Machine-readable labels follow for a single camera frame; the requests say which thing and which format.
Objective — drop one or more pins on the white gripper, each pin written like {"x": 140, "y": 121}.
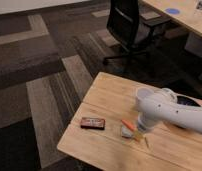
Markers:
{"x": 144, "y": 125}

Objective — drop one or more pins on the orange pepper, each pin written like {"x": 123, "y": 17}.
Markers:
{"x": 129, "y": 125}

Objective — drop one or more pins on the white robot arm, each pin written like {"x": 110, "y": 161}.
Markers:
{"x": 163, "y": 105}

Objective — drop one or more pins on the white sponge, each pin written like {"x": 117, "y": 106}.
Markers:
{"x": 125, "y": 132}

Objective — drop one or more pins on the white paper cup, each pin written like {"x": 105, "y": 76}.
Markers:
{"x": 143, "y": 92}

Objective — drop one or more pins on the dark blue patterned bowl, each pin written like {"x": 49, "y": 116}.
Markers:
{"x": 183, "y": 100}

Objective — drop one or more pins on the dark red rectangular box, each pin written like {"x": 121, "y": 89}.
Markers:
{"x": 92, "y": 123}

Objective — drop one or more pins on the black office chair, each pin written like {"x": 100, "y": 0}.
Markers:
{"x": 134, "y": 33}

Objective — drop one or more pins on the blue round disc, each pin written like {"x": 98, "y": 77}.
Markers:
{"x": 172, "y": 11}

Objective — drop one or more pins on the light wooden desk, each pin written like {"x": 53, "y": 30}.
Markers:
{"x": 189, "y": 17}

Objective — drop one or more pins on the small dark object on desk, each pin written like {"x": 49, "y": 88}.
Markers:
{"x": 201, "y": 4}

